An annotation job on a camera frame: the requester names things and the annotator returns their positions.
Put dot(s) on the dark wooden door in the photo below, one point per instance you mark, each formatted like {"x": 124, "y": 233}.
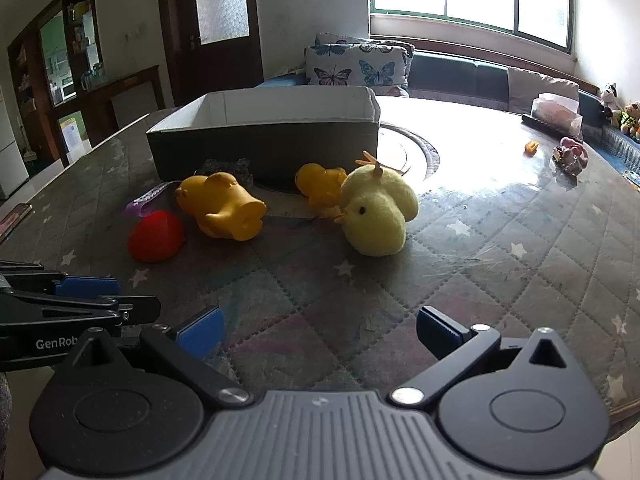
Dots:
{"x": 220, "y": 55}

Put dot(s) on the black and white plush cow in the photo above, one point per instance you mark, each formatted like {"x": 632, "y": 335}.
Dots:
{"x": 608, "y": 100}

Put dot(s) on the clear plastic wrapper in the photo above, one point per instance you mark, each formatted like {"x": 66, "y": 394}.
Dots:
{"x": 230, "y": 169}

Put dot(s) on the red plastic toy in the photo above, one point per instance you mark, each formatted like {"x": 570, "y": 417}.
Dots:
{"x": 156, "y": 237}

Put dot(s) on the butterfly print pillow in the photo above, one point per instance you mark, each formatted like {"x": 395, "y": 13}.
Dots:
{"x": 355, "y": 66}
{"x": 350, "y": 40}

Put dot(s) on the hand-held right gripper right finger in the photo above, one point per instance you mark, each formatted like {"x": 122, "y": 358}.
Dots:
{"x": 439, "y": 331}

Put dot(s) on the blue sofa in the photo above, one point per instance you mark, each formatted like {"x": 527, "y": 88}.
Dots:
{"x": 450, "y": 72}

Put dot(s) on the black stick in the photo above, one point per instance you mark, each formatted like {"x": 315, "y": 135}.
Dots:
{"x": 537, "y": 122}

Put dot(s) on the white fridge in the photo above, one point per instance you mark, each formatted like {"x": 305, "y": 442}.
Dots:
{"x": 10, "y": 145}

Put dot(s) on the purple Cheers candy packet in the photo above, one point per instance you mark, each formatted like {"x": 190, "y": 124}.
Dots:
{"x": 142, "y": 202}

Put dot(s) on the grey quilted star table cover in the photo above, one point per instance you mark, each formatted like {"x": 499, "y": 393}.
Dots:
{"x": 310, "y": 285}

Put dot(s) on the clear plastic container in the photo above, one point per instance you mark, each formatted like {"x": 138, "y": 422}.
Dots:
{"x": 555, "y": 112}

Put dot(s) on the grey sofa cushion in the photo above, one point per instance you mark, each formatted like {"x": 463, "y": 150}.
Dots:
{"x": 540, "y": 85}

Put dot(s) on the large yellow rubber duck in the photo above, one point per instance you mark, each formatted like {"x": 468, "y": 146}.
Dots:
{"x": 220, "y": 205}

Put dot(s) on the low wooden sideboard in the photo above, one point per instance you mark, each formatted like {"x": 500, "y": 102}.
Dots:
{"x": 130, "y": 100}

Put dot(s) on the dark wooden display cabinet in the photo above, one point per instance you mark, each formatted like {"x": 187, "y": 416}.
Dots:
{"x": 30, "y": 60}

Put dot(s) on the grey cardboard box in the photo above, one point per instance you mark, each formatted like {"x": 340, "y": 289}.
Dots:
{"x": 260, "y": 150}

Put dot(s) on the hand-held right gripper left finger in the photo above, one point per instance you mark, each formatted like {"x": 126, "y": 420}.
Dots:
{"x": 200, "y": 332}

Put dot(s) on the yellow plush chick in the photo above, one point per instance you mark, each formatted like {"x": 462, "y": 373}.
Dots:
{"x": 375, "y": 215}

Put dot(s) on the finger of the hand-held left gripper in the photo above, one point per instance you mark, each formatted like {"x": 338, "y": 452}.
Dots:
{"x": 87, "y": 286}
{"x": 90, "y": 308}

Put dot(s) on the small orange toy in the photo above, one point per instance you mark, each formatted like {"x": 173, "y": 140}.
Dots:
{"x": 531, "y": 147}

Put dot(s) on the pink toy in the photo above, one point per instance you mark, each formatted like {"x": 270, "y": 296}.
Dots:
{"x": 572, "y": 152}

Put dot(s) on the round glass turntable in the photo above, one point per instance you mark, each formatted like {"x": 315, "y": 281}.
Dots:
{"x": 420, "y": 152}

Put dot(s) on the small yellow rubber duck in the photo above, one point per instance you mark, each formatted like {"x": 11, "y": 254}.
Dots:
{"x": 315, "y": 182}

